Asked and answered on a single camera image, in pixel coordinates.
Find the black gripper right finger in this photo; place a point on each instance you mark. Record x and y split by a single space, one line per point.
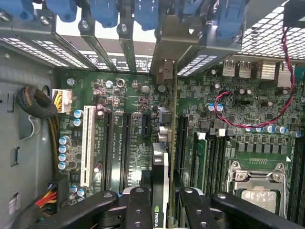
197 212

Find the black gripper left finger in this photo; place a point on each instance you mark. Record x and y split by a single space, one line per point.
138 210

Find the green RAM stick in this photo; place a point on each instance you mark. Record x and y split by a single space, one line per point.
201 162

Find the black long expansion slot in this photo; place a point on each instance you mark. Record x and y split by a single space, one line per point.
107 152
182 143
125 152

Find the CPU with paste residue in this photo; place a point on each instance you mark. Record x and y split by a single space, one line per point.
258 199

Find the black main power connector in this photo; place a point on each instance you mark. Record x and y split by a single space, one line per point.
62 190

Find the white expansion slot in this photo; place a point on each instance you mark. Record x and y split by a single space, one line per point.
87 148

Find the black short expansion slot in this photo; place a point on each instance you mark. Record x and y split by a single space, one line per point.
146 125

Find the green motherboard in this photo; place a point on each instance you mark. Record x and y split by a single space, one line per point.
133 102

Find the white power connector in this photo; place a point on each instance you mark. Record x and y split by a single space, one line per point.
65 99

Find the silver USB port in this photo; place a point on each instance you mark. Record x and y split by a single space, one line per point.
245 70
229 69

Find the silver port block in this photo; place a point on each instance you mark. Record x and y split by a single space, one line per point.
282 80
270 70

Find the metal slot cover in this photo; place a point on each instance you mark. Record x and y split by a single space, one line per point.
100 52
128 52

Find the black open PC case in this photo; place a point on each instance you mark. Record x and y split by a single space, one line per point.
14 71

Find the blue slot clip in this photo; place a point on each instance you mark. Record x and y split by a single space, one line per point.
12 8
146 14
103 13
230 19
62 10
191 7

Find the black box with label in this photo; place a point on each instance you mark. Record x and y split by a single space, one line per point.
295 12

